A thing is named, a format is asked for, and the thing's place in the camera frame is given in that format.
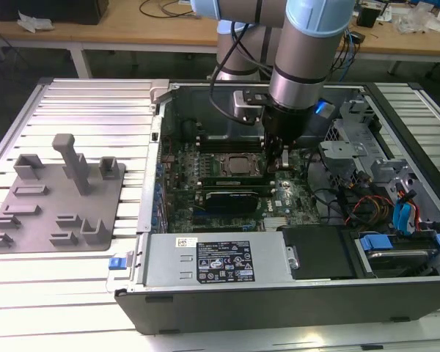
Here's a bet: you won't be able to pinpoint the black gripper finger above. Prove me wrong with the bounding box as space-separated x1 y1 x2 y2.
263 135 282 174
280 141 291 170

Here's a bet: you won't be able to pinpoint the black RAM slot bank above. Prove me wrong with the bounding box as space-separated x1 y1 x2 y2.
197 134 267 154

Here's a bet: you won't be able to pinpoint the silver CPU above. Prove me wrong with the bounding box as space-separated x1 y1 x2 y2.
229 156 256 173

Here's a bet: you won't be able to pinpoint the black graphics card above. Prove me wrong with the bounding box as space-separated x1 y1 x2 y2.
204 190 260 214

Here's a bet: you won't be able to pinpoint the silver drive cage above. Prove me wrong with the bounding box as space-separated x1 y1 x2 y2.
317 97 419 191

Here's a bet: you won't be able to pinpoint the silver finned heat sink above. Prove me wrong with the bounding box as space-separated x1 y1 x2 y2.
263 218 290 232

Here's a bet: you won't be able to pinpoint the black plastic shroud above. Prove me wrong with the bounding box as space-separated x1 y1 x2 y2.
278 225 355 282

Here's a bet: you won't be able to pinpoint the green motherboard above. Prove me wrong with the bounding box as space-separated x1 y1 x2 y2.
157 137 322 235

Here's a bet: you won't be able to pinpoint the grey case corner latch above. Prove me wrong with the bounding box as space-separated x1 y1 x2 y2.
149 79 170 106

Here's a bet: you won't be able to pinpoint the small black box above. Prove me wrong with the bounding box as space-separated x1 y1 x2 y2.
356 4 381 27

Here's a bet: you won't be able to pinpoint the silver power supply unit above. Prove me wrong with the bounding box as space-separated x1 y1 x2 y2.
142 233 296 287

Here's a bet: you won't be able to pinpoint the hard disk blue carrier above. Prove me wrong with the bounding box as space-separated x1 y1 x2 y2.
355 230 440 279

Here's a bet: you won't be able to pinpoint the black open PC case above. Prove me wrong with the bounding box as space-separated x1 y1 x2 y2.
114 79 440 337

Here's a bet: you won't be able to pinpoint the clear plastic bags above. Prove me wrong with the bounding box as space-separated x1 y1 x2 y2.
394 7 440 36

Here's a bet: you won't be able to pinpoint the grey parts rack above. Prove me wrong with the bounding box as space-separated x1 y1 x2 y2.
0 132 128 254

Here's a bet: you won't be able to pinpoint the large black box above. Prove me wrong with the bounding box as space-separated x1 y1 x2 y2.
0 0 109 26

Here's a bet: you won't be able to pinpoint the crumpled white paper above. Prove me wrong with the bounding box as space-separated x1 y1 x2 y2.
16 10 56 34

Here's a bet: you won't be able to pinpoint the black round wire loop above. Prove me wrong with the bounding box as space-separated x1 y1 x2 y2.
303 150 353 221

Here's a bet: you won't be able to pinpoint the CPU socket metal frame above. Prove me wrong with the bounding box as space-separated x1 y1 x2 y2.
218 152 267 180

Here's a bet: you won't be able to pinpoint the black camera cable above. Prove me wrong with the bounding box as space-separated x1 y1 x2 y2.
208 21 267 126

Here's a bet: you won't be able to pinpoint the blue hanging cable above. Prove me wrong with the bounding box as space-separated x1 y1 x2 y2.
342 29 357 80

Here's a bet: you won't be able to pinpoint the red yellow wire bundle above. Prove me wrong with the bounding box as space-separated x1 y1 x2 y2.
344 196 395 224

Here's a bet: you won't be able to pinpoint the blue flat data wire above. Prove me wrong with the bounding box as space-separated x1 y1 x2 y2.
394 190 421 235

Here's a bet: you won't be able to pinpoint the black looped desk cable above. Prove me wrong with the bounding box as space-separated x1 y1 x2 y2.
139 0 194 19

